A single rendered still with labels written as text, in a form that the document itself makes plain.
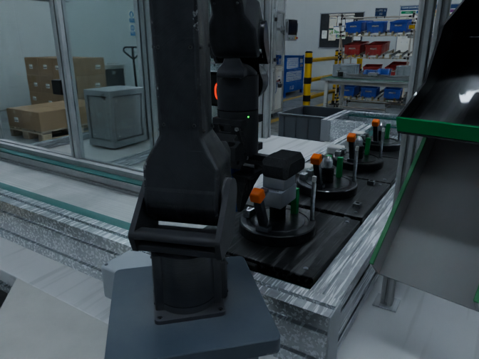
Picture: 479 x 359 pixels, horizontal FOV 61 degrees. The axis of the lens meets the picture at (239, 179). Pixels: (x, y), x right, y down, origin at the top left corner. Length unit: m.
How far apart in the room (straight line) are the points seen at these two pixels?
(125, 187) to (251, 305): 0.77
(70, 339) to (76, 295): 0.12
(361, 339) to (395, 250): 0.16
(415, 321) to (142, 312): 0.49
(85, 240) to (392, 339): 0.57
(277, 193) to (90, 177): 0.67
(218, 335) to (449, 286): 0.33
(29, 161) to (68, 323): 0.80
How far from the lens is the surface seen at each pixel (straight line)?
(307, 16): 12.15
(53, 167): 1.37
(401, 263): 0.61
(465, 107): 0.60
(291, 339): 0.62
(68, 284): 0.86
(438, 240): 0.62
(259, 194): 0.65
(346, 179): 0.99
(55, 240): 0.92
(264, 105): 1.93
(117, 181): 1.14
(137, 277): 0.46
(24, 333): 0.77
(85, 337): 0.72
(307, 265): 0.65
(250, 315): 0.39
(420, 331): 0.75
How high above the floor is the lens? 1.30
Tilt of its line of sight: 19 degrees down
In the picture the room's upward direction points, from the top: straight up
